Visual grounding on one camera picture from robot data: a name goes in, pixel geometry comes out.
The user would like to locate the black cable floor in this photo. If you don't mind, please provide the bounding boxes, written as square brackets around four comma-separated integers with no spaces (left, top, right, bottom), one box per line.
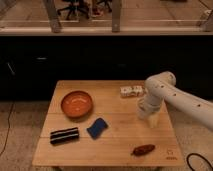
[186,152,213,171]
[0,101,16,158]

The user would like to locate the wooden table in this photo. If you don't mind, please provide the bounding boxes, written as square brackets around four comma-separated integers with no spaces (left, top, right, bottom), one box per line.
[33,80,183,167]

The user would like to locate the blue sponge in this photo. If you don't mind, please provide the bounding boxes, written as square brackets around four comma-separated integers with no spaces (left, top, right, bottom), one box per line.
[87,118,108,139]

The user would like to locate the black cable left floor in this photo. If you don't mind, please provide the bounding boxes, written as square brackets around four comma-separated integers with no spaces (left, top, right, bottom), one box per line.
[0,101,16,158]

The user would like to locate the long wooden bench shelf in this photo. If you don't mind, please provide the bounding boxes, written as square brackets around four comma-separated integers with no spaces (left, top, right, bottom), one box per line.
[0,20,213,36]

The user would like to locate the black office chair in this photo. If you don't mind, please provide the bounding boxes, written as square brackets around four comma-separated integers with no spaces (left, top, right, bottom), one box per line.
[56,0,89,20]

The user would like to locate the black white striped box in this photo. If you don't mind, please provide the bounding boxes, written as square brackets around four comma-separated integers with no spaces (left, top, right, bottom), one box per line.
[50,127,79,145]

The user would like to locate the black cable right floor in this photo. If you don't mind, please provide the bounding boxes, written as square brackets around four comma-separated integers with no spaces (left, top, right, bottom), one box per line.
[186,152,213,171]

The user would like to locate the white ceramic cup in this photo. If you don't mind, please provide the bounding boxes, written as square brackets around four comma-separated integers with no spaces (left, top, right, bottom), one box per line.
[137,98,146,119]

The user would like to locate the orange bowl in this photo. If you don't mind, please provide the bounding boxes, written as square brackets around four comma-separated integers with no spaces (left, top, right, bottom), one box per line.
[61,91,93,118]

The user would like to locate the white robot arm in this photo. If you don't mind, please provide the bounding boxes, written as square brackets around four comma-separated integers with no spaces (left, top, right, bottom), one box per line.
[138,71,213,131]

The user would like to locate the brown sausage toy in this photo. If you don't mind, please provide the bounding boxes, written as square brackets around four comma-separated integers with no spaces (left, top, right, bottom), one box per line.
[132,144,155,156]

